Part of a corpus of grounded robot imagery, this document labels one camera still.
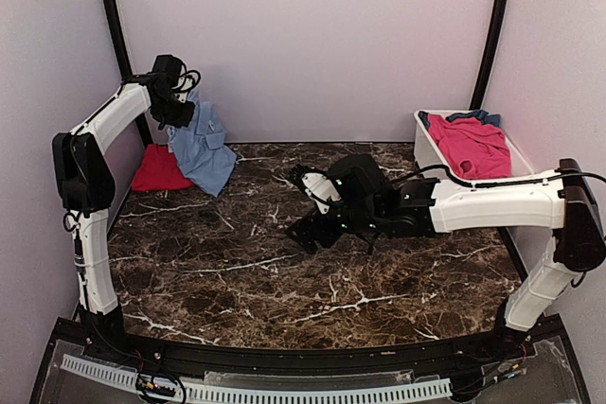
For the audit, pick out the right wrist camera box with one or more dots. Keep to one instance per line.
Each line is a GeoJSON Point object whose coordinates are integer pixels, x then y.
{"type": "Point", "coordinates": [356, 176]}

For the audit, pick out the white slotted cable duct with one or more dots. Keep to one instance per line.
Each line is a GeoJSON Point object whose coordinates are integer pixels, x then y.
{"type": "Point", "coordinates": [217, 387]}

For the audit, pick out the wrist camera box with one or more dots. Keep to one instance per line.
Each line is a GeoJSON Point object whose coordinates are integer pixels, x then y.
{"type": "Point", "coordinates": [356, 176]}
{"type": "Point", "coordinates": [170, 66]}

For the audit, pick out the left black frame post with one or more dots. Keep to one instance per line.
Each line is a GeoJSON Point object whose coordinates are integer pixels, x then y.
{"type": "Point", "coordinates": [118, 39]}

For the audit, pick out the pink garment in bin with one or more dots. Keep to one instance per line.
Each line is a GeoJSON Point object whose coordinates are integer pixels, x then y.
{"type": "Point", "coordinates": [474, 151]}

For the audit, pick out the white plastic laundry bin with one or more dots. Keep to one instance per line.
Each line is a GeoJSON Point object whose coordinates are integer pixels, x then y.
{"type": "Point", "coordinates": [427, 152]}

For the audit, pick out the red t-shirt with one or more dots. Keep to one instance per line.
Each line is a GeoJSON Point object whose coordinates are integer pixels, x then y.
{"type": "Point", "coordinates": [159, 171]}

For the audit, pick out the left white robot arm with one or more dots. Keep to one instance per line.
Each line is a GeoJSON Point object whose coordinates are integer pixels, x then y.
{"type": "Point", "coordinates": [87, 187]}

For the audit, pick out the left electronics board with wires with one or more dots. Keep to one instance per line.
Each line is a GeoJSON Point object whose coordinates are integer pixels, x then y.
{"type": "Point", "coordinates": [155, 383]}

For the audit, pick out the light blue shirt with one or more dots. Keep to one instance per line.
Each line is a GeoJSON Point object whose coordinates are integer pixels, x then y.
{"type": "Point", "coordinates": [200, 149]}

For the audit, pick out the right electronics board with wires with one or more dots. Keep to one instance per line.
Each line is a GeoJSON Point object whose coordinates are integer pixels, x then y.
{"type": "Point", "coordinates": [497, 372]}

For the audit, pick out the black frame post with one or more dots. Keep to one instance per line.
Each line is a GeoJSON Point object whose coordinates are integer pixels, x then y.
{"type": "Point", "coordinates": [489, 53]}
{"type": "Point", "coordinates": [118, 39]}

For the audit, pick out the dark blue garment in bin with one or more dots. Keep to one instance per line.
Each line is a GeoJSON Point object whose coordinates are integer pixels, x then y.
{"type": "Point", "coordinates": [484, 117]}

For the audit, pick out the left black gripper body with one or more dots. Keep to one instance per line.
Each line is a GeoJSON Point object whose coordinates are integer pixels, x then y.
{"type": "Point", "coordinates": [169, 111]}

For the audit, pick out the electronics board with wires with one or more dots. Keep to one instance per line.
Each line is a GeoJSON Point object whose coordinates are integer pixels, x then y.
{"type": "Point", "coordinates": [497, 372]}
{"type": "Point", "coordinates": [155, 383]}

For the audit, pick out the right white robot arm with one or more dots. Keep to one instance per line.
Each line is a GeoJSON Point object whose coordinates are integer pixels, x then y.
{"type": "Point", "coordinates": [417, 205]}

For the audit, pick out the right black frame post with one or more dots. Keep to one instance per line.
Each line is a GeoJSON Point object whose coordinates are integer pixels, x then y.
{"type": "Point", "coordinates": [489, 53]}

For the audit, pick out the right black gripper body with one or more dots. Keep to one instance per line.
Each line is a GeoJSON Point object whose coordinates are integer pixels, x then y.
{"type": "Point", "coordinates": [358, 219]}

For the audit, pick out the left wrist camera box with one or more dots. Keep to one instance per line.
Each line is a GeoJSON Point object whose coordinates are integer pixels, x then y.
{"type": "Point", "coordinates": [170, 66]}

